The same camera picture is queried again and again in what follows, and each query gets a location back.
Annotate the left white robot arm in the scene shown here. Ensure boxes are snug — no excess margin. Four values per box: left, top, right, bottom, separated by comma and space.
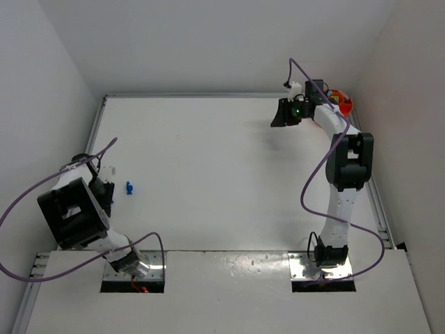
37, 153, 145, 277

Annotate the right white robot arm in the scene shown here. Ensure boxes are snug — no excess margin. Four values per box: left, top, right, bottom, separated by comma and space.
270, 79, 374, 267

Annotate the blue lego piece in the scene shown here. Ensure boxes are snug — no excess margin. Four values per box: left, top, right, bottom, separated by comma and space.
126, 181, 134, 195

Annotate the orange round divided container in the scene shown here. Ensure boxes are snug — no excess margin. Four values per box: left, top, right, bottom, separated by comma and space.
311, 86, 353, 118

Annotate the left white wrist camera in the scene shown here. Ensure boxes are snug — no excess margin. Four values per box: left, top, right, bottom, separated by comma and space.
99, 166, 116, 183

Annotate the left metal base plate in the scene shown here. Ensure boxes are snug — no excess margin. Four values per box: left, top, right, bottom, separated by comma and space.
102, 250, 165, 282

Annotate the metal base plate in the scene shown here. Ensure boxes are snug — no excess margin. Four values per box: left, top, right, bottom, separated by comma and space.
102, 250, 165, 282
288, 252, 353, 281

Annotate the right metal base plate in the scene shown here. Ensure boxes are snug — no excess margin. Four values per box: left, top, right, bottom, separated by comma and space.
288, 252, 353, 281

